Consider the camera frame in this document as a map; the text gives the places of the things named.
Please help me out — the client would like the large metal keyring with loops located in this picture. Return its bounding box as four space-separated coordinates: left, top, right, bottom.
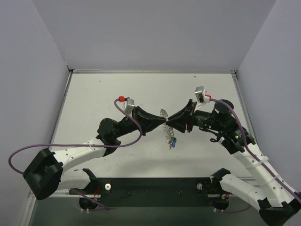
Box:
160 109 176 149

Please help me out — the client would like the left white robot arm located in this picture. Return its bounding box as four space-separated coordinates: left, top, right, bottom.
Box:
23 107 166 200

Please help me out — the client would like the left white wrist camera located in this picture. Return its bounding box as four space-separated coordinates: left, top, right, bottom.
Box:
118 96 135 115

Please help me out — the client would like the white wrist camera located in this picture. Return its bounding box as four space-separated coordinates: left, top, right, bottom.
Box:
195 86 211 110
118 96 135 115

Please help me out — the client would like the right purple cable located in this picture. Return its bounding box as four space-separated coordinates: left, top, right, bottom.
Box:
210 97 301 214

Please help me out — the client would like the purple cable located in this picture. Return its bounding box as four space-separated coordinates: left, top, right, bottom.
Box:
8 96 144 211
210 97 301 214

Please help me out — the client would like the aluminium front rail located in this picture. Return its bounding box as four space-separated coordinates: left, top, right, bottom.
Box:
28 190 78 198

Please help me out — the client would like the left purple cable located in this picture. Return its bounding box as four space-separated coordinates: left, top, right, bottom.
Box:
8 96 144 211

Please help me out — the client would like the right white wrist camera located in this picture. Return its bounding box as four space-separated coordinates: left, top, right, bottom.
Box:
195 86 211 110

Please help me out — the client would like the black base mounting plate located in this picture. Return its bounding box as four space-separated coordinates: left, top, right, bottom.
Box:
69 178 230 209

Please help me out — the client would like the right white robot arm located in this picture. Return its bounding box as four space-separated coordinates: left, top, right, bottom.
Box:
166 99 301 226

